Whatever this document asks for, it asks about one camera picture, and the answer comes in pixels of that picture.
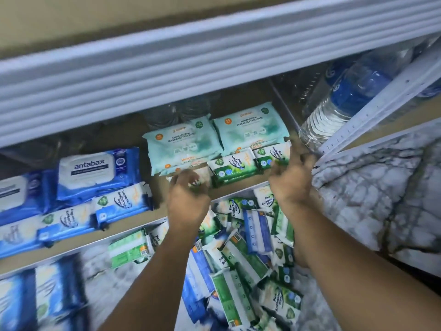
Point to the pile of wipes packets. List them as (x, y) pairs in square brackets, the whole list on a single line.
[(241, 272)]

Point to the water bottles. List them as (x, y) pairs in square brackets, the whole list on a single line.
[(351, 93)]

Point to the person's left forearm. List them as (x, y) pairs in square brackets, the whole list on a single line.
[(148, 286)]

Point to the person's right hand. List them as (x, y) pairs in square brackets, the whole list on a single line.
[(293, 179)]

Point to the grey metal shelf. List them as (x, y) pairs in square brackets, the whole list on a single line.
[(207, 65)]

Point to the Antabax blue pack stack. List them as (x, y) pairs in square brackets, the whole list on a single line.
[(17, 193), (96, 172)]

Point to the person's right forearm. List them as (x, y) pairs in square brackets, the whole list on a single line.
[(365, 272)]

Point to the person's left hand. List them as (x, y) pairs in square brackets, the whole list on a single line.
[(186, 200)]

